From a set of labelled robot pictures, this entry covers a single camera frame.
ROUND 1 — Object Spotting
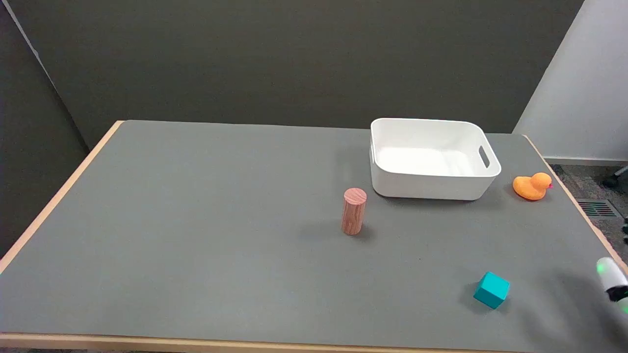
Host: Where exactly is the white plastic bin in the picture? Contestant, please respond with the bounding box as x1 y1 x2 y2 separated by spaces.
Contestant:
369 118 502 201

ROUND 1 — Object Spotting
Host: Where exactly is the floor vent grille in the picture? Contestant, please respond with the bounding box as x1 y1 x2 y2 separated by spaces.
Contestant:
577 199 622 219

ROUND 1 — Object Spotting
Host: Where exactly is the teal cube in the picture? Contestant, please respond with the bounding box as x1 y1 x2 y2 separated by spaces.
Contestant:
473 272 511 310

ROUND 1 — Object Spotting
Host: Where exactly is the orange rubber duck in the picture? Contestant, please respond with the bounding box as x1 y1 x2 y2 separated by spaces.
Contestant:
513 172 553 201

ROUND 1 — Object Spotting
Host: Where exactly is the black chair caster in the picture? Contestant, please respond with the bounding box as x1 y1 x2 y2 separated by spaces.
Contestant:
602 166 628 189

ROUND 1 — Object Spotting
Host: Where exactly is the wooden cylinder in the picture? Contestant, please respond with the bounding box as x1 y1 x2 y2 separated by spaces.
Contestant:
341 188 367 236

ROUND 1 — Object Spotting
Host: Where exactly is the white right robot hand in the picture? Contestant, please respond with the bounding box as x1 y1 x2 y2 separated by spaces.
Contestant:
596 257 628 315

